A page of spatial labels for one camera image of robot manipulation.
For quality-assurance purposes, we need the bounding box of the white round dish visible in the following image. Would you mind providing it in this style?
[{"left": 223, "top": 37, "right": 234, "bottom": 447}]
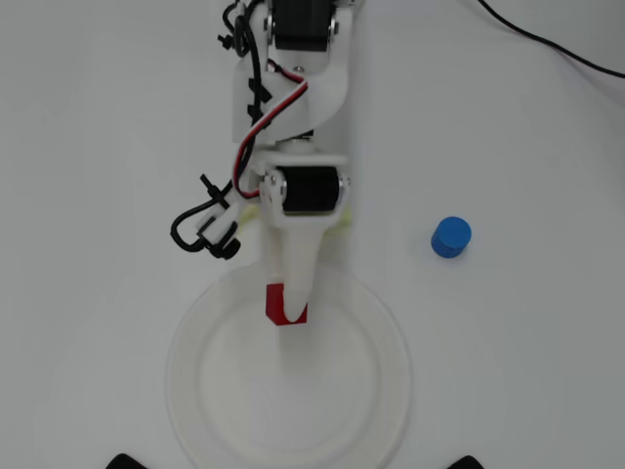
[{"left": 165, "top": 266, "right": 411, "bottom": 469}]

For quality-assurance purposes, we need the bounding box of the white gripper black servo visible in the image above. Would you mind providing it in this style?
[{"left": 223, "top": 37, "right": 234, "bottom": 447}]
[{"left": 252, "top": 153, "right": 354, "bottom": 324}]

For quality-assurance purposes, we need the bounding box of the red cube block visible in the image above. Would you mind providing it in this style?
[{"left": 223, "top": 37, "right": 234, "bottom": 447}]
[{"left": 266, "top": 282, "right": 309, "bottom": 327}]

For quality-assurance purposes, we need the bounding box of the black camera cable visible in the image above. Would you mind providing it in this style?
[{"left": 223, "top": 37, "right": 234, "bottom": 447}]
[{"left": 169, "top": 174, "right": 234, "bottom": 255}]

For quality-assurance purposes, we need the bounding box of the thin black cable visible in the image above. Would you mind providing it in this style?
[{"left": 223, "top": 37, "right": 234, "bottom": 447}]
[{"left": 477, "top": 0, "right": 625, "bottom": 78}]

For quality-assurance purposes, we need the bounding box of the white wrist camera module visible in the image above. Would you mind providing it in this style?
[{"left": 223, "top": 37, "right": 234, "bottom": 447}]
[{"left": 194, "top": 202, "right": 241, "bottom": 260}]

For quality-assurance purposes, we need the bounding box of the blue ribbed cylinder block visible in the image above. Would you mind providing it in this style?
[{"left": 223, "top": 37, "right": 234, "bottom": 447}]
[{"left": 430, "top": 216, "right": 474, "bottom": 260}]

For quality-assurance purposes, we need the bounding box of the black rounded stand foot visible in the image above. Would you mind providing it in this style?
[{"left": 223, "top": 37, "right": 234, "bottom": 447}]
[
  {"left": 105, "top": 452, "right": 147, "bottom": 469},
  {"left": 446, "top": 453, "right": 492, "bottom": 469}
]

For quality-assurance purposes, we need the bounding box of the red white black servo wire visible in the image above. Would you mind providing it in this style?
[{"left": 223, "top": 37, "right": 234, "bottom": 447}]
[{"left": 233, "top": 59, "right": 310, "bottom": 200}]

